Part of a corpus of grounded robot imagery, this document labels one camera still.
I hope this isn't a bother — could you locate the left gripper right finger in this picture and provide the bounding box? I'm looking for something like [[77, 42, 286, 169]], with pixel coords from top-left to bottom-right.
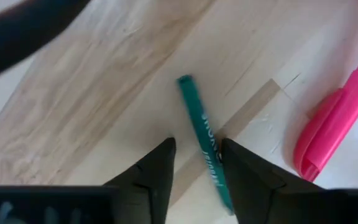
[[221, 138, 334, 224]]

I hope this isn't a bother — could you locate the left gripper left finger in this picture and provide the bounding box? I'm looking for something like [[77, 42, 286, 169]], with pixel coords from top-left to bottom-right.
[[103, 137, 178, 224]]

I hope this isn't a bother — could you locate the dark green marker white print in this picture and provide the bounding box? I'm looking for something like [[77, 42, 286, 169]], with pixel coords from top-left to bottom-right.
[[175, 74, 235, 216]]

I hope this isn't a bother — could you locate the pink highlighter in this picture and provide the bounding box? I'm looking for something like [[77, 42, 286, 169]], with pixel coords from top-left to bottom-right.
[[292, 34, 358, 183]]

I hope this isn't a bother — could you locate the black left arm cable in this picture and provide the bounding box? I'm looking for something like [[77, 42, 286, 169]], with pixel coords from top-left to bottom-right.
[[0, 0, 92, 84]]

